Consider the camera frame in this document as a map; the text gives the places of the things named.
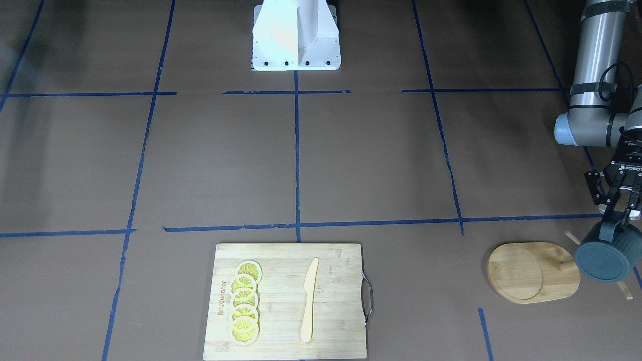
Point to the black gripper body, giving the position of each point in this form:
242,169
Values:
630,167

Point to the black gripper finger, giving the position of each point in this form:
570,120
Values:
608,200
632,212

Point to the grey cup yellow interior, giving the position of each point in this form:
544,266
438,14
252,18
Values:
610,260

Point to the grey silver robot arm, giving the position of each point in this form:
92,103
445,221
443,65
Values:
590,121

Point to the wooden cup storage rack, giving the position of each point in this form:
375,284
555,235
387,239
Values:
532,272

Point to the bamboo cutting board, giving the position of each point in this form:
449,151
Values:
339,325

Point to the yellow plastic knife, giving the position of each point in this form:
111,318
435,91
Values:
306,331

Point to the lemon slice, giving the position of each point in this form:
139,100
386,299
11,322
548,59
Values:
244,330
245,296
251,268
243,281
245,310

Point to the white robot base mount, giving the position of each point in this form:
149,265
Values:
296,36

